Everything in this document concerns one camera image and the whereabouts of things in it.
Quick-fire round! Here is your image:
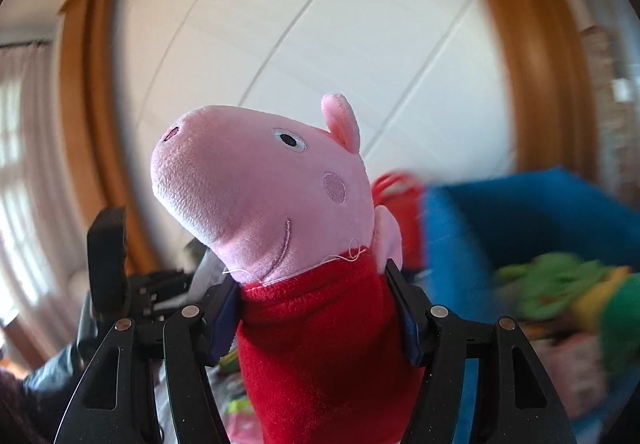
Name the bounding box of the pink pig plush toy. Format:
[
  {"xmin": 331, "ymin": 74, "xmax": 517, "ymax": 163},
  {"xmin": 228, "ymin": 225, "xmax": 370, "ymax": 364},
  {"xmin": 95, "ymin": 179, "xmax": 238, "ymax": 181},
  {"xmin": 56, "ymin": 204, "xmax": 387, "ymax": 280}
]
[{"xmin": 150, "ymin": 93, "xmax": 426, "ymax": 444}]

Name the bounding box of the blue storage bin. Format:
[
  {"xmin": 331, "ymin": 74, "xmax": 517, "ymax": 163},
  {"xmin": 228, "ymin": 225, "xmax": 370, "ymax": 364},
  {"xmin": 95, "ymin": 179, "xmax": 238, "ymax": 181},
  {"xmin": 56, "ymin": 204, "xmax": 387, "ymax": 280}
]
[{"xmin": 415, "ymin": 167, "xmax": 640, "ymax": 435}]

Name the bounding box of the yellow plush toy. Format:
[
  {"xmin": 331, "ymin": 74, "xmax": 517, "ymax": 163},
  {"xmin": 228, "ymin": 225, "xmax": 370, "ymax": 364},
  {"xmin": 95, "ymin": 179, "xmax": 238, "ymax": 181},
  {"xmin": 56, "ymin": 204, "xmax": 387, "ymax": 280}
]
[{"xmin": 572, "ymin": 267, "xmax": 633, "ymax": 330}]

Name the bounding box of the wooden door frame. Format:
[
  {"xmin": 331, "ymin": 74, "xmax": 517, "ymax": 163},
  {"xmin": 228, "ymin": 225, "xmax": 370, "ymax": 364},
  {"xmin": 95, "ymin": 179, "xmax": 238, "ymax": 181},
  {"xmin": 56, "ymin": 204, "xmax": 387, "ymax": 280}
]
[{"xmin": 59, "ymin": 0, "xmax": 601, "ymax": 270}]

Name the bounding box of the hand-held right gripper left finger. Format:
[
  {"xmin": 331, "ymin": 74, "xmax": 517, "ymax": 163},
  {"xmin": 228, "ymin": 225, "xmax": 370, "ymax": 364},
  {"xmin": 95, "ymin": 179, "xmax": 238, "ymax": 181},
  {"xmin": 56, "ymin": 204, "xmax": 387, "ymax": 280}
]
[{"xmin": 52, "ymin": 281, "xmax": 244, "ymax": 444}]

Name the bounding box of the red toy handbag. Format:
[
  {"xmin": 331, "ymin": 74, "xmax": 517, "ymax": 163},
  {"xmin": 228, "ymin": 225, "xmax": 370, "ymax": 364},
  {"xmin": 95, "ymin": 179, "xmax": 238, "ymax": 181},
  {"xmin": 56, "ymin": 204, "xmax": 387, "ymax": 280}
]
[{"xmin": 370, "ymin": 169, "xmax": 432, "ymax": 270}]

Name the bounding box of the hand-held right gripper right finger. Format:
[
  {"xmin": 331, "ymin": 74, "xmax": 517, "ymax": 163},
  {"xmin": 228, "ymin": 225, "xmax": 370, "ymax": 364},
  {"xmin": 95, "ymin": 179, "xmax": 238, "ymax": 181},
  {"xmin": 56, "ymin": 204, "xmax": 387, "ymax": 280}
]
[{"xmin": 384, "ymin": 261, "xmax": 576, "ymax": 444}]

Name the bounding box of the dark green plush toy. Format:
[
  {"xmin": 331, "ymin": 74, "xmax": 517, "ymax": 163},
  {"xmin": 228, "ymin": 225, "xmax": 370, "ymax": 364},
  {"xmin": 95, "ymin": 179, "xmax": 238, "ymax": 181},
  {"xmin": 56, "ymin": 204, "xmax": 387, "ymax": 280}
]
[{"xmin": 597, "ymin": 291, "xmax": 640, "ymax": 377}]

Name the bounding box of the person's left forearm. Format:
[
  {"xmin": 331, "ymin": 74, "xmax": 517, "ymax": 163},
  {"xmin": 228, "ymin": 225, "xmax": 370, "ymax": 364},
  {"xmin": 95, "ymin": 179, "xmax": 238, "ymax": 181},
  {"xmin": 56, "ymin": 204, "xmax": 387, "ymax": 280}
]
[{"xmin": 22, "ymin": 336, "xmax": 103, "ymax": 407}]

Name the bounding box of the white curtain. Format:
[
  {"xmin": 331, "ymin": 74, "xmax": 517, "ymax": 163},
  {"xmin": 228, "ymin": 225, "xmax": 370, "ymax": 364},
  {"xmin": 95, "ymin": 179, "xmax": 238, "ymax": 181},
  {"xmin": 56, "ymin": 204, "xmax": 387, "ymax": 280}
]
[{"xmin": 0, "ymin": 42, "xmax": 88, "ymax": 325}]

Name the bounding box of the light green plush toy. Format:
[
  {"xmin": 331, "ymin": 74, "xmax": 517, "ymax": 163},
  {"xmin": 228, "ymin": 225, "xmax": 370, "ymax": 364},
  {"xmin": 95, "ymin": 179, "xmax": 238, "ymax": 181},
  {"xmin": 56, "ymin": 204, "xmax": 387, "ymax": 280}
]
[{"xmin": 497, "ymin": 254, "xmax": 613, "ymax": 322}]

